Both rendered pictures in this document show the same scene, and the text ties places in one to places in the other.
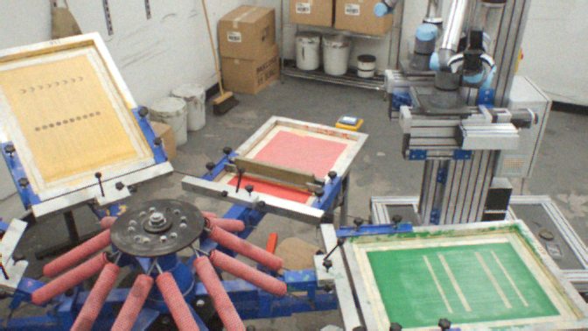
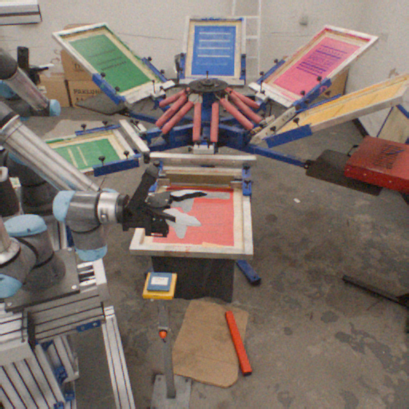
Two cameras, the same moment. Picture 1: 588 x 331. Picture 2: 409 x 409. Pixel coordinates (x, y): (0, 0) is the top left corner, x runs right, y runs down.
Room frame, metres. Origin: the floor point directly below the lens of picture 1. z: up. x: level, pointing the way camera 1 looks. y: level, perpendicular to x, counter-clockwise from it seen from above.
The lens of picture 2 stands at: (3.88, -0.52, 2.17)
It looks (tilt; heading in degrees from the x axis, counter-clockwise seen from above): 36 degrees down; 160
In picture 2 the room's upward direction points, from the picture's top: straight up
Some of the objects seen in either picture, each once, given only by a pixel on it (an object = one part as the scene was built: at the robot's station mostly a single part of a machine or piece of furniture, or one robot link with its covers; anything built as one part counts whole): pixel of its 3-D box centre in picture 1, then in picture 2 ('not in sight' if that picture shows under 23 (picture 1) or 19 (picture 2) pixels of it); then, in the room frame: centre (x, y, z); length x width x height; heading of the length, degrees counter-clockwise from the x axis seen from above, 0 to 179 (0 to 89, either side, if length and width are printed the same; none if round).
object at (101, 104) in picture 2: not in sight; (144, 117); (0.81, 0.04, 0.91); 1.34 x 0.40 x 0.08; 36
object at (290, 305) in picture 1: (341, 300); (133, 152); (1.42, -0.18, 0.90); 1.24 x 0.06 x 0.06; 96
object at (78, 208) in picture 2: not in sight; (81, 208); (3.12, -0.55, 1.65); 0.11 x 0.08 x 0.09; 65
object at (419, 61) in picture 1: (423, 58); (37, 264); (2.88, -0.73, 1.31); 0.15 x 0.15 x 0.10
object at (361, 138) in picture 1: (291, 160); (197, 205); (2.32, 0.02, 0.97); 0.79 x 0.58 x 0.04; 156
